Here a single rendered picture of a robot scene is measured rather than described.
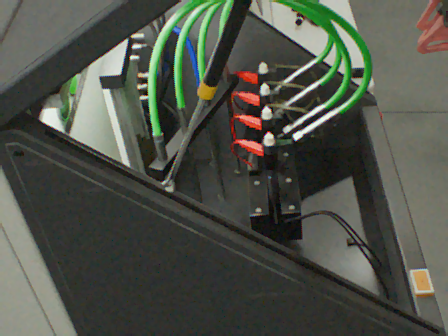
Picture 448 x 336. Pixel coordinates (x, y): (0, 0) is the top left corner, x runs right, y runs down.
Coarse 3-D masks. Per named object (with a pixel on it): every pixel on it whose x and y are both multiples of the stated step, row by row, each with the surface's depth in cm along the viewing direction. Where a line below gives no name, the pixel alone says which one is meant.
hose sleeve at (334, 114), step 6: (336, 108) 113; (330, 114) 114; (336, 114) 113; (318, 120) 115; (324, 120) 114; (330, 120) 114; (306, 126) 116; (312, 126) 115; (318, 126) 115; (324, 126) 115; (306, 132) 116; (312, 132) 116; (306, 138) 117
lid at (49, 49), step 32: (32, 0) 84; (64, 0) 73; (96, 0) 65; (128, 0) 60; (160, 0) 60; (32, 32) 73; (64, 32) 65; (96, 32) 62; (128, 32) 62; (0, 64) 73; (32, 64) 65; (64, 64) 65; (0, 96) 67; (32, 96) 67; (0, 128) 70
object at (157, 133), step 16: (192, 0) 100; (208, 0) 99; (304, 0) 99; (176, 16) 101; (336, 16) 101; (352, 32) 103; (160, 48) 105; (368, 64) 107; (368, 80) 109; (352, 96) 112; (160, 128) 116
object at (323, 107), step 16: (224, 0) 108; (272, 0) 108; (288, 0) 108; (192, 16) 110; (320, 16) 111; (336, 32) 112; (176, 48) 114; (176, 64) 116; (176, 80) 118; (176, 96) 121; (336, 96) 121; (320, 112) 123; (288, 128) 126
